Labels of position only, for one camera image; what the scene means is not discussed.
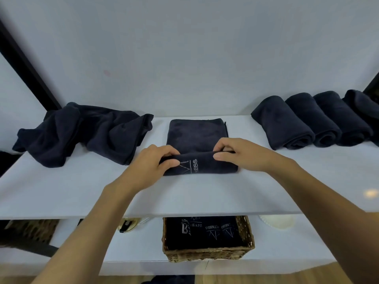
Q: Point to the person's left hand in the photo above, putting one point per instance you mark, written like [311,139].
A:
[142,174]

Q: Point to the gold black object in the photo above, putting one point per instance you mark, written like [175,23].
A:
[127,225]

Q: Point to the person's right hand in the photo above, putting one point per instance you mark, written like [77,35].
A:
[254,156]

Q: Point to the woven wicker basket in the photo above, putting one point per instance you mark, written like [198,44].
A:
[207,254]

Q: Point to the large wicker hamper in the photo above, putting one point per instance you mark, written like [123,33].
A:
[35,230]

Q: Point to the person's left forearm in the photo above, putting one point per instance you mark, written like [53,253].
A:
[88,239]

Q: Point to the person's dark clothing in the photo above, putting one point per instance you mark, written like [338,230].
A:
[171,280]

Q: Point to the person's right forearm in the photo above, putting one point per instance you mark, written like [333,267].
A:
[334,221]

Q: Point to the plain dark navy towel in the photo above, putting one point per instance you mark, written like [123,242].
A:
[311,118]

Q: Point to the heap of dark navy towels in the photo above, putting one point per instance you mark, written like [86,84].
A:
[88,133]

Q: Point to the dark navy printed towel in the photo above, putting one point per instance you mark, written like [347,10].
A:
[340,118]
[195,134]
[278,121]
[365,109]

